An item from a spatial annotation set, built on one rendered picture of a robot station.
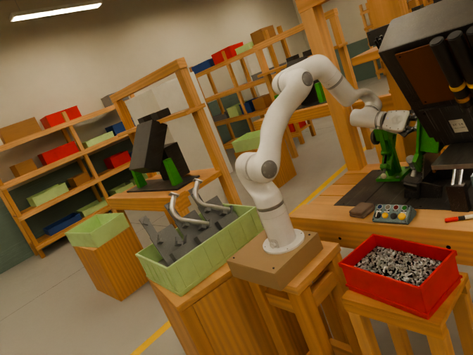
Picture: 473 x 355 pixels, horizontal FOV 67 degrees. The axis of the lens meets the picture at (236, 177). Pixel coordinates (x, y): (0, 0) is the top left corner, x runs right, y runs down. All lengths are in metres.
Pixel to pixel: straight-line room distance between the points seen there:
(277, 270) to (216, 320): 0.60
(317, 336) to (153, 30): 8.61
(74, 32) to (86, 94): 1.28
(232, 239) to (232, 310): 0.36
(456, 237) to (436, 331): 0.37
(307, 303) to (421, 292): 0.49
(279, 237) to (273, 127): 0.46
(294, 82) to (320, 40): 0.73
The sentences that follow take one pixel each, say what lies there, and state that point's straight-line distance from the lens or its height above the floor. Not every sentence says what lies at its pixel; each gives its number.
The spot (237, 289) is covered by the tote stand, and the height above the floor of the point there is 0.67.
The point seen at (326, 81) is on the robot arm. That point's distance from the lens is 1.65.
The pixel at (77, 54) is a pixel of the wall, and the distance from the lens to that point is 8.48.
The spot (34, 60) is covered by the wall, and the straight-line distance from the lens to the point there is 8.18.
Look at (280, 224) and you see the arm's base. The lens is 1.51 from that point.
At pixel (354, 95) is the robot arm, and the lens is 1.72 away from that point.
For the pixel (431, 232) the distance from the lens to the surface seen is 1.53.
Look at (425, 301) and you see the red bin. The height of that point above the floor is 0.86.
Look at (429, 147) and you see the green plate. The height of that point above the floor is 1.13.
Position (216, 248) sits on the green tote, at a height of 0.89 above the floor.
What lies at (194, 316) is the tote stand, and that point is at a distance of 1.87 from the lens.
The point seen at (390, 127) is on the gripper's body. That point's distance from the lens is 1.74.
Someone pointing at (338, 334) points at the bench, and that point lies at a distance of 2.31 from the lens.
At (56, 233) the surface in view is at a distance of 7.27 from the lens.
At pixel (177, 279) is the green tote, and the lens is 1.83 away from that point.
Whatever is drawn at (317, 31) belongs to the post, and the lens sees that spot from 2.17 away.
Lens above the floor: 1.67
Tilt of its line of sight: 15 degrees down
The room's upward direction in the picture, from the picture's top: 22 degrees counter-clockwise
